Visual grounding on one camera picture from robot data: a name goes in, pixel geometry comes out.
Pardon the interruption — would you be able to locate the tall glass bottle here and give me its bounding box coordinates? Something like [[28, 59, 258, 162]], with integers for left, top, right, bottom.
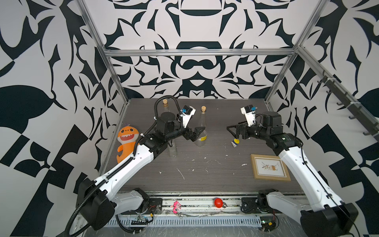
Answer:
[[194, 106, 208, 147]]

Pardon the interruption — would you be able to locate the glass bottle with cork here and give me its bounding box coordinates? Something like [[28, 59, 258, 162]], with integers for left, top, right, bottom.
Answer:
[[162, 99, 170, 112], [168, 139, 177, 158]]

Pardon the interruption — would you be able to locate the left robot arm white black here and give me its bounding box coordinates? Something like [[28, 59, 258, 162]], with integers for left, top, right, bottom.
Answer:
[[64, 106, 205, 237]]

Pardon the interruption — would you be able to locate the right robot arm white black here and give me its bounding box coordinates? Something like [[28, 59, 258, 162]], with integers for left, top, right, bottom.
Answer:
[[231, 106, 358, 237]]

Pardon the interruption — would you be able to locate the orange shark plush toy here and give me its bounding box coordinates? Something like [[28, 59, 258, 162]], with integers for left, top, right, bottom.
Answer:
[[116, 125, 139, 164]]

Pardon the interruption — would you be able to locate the wooden framed picture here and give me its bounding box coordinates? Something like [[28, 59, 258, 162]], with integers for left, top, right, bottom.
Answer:
[[250, 154, 291, 181]]

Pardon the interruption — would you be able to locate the red ball knob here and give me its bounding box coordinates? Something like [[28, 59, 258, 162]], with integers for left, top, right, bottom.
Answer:
[[214, 198, 224, 208]]

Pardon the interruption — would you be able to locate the pink clip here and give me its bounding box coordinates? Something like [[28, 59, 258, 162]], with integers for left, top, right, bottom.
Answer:
[[171, 200, 181, 215]]

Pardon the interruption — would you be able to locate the green circuit board left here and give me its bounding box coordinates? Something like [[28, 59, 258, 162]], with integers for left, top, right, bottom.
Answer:
[[131, 215, 154, 225]]

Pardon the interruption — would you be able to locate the circuit board right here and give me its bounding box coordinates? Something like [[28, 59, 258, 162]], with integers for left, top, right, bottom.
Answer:
[[260, 218, 280, 233]]

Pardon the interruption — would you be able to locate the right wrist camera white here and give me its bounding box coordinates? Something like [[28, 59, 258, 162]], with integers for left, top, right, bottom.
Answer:
[[240, 105, 257, 127]]

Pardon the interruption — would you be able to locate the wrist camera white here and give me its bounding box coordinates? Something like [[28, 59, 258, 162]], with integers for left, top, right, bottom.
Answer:
[[180, 105, 196, 128], [240, 105, 257, 127]]

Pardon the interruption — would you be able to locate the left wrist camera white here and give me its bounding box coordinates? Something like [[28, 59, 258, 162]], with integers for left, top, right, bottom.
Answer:
[[180, 105, 196, 128]]

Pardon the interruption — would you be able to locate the black corrugated cable conduit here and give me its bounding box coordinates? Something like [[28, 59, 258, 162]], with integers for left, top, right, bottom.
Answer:
[[63, 95, 182, 237]]

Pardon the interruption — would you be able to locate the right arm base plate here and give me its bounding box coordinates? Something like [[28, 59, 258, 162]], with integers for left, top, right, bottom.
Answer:
[[240, 197, 266, 214]]

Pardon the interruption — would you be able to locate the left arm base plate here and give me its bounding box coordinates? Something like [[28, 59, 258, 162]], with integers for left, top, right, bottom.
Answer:
[[143, 198, 163, 215]]

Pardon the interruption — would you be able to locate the black wall hook rack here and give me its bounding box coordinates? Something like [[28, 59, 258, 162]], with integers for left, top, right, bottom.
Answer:
[[318, 70, 379, 142]]

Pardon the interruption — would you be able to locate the white slotted cable duct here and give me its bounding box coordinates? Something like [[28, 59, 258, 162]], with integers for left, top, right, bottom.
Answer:
[[103, 215, 263, 228]]

